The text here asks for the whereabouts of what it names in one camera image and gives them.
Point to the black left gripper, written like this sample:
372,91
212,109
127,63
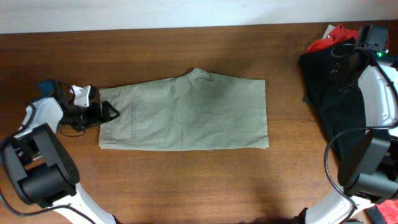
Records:
95,119

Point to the red garment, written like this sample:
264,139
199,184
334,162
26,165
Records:
332,36

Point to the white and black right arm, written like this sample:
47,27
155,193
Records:
367,174

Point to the black garment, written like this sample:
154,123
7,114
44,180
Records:
331,89

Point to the khaki shorts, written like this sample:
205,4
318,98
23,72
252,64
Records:
197,111

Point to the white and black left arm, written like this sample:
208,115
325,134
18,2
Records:
38,166

